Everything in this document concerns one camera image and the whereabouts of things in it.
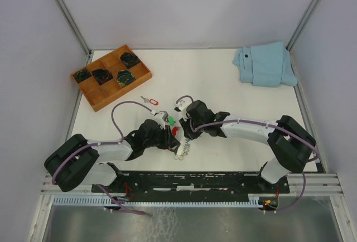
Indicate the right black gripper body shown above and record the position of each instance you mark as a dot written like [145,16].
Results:
[193,129]

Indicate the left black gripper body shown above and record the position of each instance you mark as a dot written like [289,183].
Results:
[163,138]

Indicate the key with green tag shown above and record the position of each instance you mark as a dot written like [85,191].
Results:
[171,120]

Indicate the metal key holder red handle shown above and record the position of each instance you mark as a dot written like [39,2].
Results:
[183,149]

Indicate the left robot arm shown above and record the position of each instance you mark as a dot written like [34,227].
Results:
[79,159]

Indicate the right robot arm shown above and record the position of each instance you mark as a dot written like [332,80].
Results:
[290,143]

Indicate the key with red tag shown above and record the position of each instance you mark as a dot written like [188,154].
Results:
[150,101]

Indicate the black green rolled band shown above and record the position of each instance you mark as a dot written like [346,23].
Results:
[124,78]

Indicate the wooden compartment tray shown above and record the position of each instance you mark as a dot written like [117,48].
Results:
[99,96]

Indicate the black rolled band back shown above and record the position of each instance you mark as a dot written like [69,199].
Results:
[129,59]

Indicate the black red rolled band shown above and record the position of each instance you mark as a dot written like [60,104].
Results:
[102,76]

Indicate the light blue folded cloth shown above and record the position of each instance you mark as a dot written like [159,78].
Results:
[265,65]

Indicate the black yellow rolled band left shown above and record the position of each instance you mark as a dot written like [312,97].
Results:
[81,75]

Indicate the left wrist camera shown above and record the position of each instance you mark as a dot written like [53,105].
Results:
[160,117]

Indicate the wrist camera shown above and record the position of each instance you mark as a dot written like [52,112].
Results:
[181,106]
[160,117]

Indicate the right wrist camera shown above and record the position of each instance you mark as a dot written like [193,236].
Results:
[181,106]

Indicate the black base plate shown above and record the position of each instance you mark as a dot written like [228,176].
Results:
[160,186]

